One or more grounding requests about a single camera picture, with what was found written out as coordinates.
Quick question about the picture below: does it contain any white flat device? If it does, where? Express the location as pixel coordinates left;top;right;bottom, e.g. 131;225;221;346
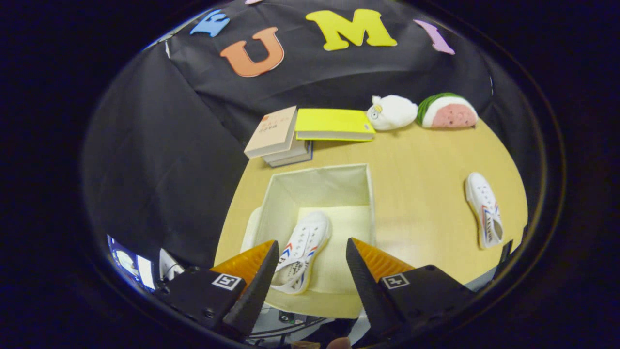
159;248;187;281

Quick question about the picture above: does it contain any beige cover book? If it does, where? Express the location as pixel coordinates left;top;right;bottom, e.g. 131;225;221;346
244;106;299;159

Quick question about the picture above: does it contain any blue cover book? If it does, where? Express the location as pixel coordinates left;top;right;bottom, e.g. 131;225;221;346
268;141;314;168

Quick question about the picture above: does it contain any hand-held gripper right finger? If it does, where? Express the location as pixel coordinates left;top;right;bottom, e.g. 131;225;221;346
345;237;478;342

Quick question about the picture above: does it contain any green fabric storage box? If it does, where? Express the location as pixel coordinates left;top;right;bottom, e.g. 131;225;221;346
252;163;378;319

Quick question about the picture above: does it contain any computer monitor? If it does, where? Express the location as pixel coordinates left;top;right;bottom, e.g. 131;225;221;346
108;235;156;291

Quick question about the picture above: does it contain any white cover book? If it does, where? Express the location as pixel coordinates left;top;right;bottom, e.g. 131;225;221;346
262;138;310;163

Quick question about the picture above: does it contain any yellow cover book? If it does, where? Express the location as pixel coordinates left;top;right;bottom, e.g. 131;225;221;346
294;108;376;142

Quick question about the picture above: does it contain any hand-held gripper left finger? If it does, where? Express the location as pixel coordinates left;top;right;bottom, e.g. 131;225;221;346
155;240;280;340

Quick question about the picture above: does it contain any watermelon slice plush toy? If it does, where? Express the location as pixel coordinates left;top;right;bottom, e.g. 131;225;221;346
417;92;479;129

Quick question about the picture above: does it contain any white canvas shoe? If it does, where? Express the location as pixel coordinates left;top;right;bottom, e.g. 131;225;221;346
464;172;504;250
270;210;333;295

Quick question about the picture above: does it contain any white plush toy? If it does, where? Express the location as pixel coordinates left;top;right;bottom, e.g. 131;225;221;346
366;95;419;131

